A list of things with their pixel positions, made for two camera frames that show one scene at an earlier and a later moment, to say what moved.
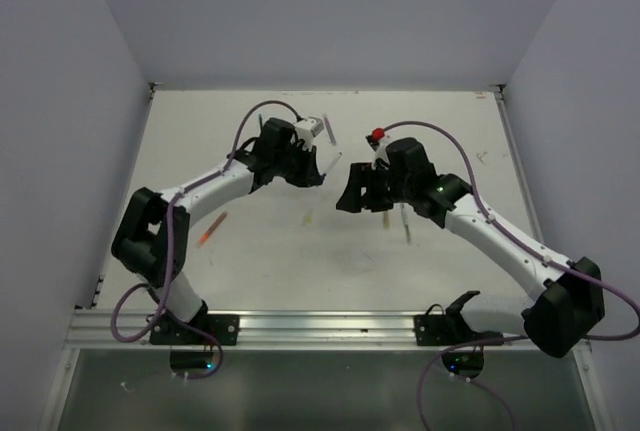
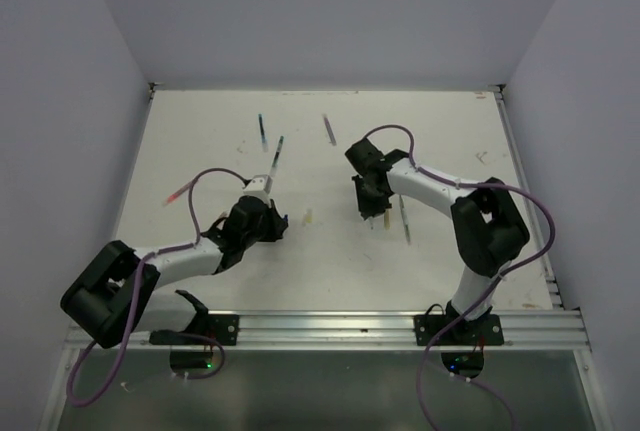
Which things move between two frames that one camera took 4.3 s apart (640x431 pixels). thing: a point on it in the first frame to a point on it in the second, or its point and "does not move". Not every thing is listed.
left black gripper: [309, 175] to [277, 224]
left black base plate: [224, 328] does not move
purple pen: [330, 131] does not move
